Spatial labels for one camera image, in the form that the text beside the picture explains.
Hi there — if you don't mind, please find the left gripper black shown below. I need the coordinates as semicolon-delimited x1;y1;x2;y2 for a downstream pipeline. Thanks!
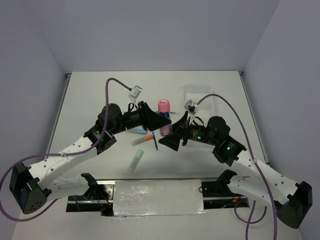
110;101;172;135

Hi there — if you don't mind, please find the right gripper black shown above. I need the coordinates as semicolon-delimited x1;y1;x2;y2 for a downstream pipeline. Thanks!
158;110;218;151

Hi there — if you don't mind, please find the pink capped glue bottle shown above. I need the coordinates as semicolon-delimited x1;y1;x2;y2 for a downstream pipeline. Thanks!
157;99;172;137

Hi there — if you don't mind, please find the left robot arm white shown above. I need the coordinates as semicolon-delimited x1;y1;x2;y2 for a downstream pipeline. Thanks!
9;101;171;215

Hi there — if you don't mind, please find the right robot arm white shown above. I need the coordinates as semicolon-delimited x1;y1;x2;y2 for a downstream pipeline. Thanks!
158;114;313;229

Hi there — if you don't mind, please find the orange capped lead case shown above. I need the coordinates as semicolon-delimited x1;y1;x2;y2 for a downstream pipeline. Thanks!
130;134;153;146

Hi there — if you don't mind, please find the blue capped lead case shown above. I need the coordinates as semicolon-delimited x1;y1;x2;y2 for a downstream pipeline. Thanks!
127;128;147;135

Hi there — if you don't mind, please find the dark blue pen refill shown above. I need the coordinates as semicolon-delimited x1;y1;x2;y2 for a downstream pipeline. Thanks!
151;131;159;151

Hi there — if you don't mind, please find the clear plastic compartment tray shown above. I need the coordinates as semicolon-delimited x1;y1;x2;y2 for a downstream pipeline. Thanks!
178;84;218;118

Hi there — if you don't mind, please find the green capped lead case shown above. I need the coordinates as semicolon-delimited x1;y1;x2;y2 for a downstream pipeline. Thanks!
128;149;144;172

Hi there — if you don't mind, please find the silver foil covered plate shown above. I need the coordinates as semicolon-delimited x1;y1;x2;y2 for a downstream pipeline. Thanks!
113;179;206;217

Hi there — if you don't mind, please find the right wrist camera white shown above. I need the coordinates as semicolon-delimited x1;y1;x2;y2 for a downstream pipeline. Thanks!
184;99;198;116

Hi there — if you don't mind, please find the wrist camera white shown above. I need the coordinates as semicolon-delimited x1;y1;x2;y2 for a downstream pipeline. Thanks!
184;99;198;116
128;85;143;101

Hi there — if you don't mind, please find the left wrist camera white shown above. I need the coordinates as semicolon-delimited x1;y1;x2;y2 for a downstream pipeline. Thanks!
128;85;143;101

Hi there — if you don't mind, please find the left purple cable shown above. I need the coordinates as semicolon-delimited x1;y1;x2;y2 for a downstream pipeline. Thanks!
0;78;132;222

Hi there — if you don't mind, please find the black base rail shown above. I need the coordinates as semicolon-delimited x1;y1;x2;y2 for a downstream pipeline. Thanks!
66;178;250;217

